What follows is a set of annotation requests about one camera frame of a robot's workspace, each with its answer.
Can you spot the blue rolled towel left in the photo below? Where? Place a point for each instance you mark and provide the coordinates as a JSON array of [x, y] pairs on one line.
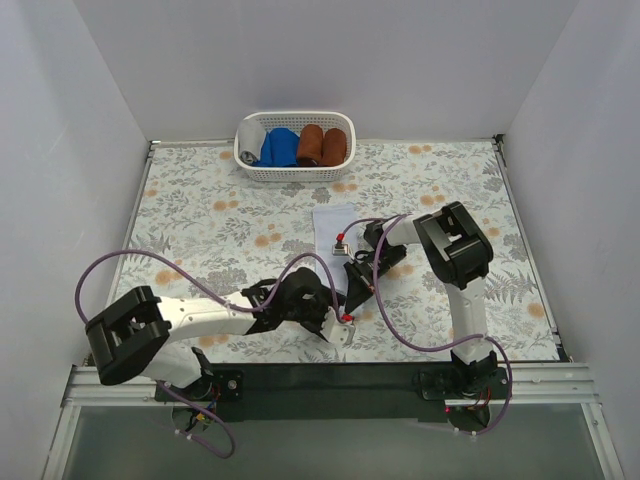
[[260, 160]]

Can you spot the brown rolled towel left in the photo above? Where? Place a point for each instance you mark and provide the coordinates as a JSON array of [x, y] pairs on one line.
[[310, 146]]

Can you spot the brown rolled towel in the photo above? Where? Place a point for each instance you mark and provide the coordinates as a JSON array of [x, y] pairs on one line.
[[334, 148], [310, 146]]

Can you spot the grey panda towel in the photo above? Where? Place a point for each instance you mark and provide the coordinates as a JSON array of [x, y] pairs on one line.
[[251, 136]]

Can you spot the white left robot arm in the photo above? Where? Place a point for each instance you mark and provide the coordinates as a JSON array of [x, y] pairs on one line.
[[142, 334]]

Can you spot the light blue towel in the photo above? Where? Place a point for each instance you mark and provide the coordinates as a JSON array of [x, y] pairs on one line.
[[328, 222]]

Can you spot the blue rolled towel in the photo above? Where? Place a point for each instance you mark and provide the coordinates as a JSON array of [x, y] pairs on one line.
[[260, 160], [280, 148]]

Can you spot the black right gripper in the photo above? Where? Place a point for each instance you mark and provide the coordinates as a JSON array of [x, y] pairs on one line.
[[370, 270]]

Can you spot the white plastic basket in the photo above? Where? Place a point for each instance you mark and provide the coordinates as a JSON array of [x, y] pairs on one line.
[[295, 120]]

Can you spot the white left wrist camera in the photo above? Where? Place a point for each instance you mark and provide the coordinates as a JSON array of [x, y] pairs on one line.
[[334, 331]]

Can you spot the blue rolled towel right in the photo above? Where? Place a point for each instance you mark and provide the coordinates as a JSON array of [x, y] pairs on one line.
[[280, 148]]

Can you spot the brown rolled towel right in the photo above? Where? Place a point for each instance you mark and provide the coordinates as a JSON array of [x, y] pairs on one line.
[[334, 148]]

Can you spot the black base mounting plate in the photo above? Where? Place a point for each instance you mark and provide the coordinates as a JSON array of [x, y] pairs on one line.
[[327, 391]]

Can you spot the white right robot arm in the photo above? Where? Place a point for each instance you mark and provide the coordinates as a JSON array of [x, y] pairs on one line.
[[459, 255]]

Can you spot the aluminium frame rail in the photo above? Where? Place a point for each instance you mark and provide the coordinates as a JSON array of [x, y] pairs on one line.
[[553, 428]]

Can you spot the floral patterned table mat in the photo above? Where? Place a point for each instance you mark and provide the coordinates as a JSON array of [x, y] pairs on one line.
[[203, 221]]

